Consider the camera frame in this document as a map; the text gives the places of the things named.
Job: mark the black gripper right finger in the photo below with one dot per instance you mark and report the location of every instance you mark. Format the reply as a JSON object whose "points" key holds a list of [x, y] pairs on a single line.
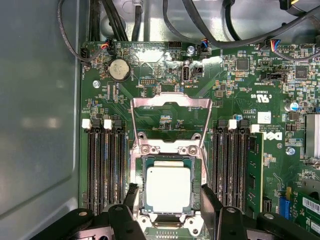
{"points": [[225, 225]]}

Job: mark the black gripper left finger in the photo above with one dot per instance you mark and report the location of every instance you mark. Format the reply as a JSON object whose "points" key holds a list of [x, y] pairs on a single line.
{"points": [[120, 225]]}

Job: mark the silver-topped CPU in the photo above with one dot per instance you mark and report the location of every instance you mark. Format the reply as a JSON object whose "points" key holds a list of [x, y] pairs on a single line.
{"points": [[168, 190]]}

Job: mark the metal socket cover frame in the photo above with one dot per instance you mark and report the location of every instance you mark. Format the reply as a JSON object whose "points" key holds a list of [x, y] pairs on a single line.
{"points": [[172, 97]]}

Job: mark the CPU socket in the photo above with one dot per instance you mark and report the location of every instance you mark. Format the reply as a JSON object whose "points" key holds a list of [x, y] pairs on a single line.
{"points": [[196, 225]]}

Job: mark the RAM slot with white clips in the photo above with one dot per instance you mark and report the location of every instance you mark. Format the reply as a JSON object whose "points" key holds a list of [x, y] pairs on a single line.
{"points": [[111, 170], [227, 175], [92, 170]]}

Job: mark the RAM slot with black clips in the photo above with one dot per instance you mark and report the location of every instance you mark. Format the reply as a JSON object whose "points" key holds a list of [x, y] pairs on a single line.
{"points": [[122, 170], [238, 175], [102, 170], [217, 175]]}

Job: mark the thin metal locking lever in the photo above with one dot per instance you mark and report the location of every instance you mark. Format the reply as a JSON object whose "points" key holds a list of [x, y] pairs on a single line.
{"points": [[207, 172]]}

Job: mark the green RAM stick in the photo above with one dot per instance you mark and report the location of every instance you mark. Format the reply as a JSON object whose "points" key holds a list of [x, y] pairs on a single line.
{"points": [[255, 175]]}

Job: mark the blue expansion slot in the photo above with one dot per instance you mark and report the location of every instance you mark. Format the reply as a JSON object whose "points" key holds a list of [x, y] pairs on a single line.
{"points": [[285, 207]]}

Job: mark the black and green expansion card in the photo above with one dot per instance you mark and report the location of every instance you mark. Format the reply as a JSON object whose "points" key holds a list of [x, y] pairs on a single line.
{"points": [[310, 205]]}

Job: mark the silver board screw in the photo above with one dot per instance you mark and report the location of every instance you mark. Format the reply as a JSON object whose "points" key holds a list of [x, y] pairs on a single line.
{"points": [[190, 50], [290, 150], [96, 83]]}

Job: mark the blue-top capacitor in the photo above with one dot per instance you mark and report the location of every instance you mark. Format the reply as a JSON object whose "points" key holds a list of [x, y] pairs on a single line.
{"points": [[238, 117], [291, 106]]}

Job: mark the green motherboard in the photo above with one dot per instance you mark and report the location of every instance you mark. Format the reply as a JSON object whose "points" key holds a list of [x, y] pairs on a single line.
{"points": [[120, 100]]}

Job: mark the silver chipset heatsink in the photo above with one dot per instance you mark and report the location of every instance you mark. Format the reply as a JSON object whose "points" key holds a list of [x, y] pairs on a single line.
{"points": [[313, 135]]}

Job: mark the open grey PC case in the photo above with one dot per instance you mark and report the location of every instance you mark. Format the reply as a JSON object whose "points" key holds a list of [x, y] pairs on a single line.
{"points": [[37, 100]]}

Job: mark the silver coin battery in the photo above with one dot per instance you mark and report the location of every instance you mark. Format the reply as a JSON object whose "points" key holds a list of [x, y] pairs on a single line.
{"points": [[119, 70]]}

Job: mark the internal USB port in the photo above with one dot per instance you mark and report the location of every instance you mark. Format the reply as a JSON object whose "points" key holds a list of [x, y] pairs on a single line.
{"points": [[186, 74]]}

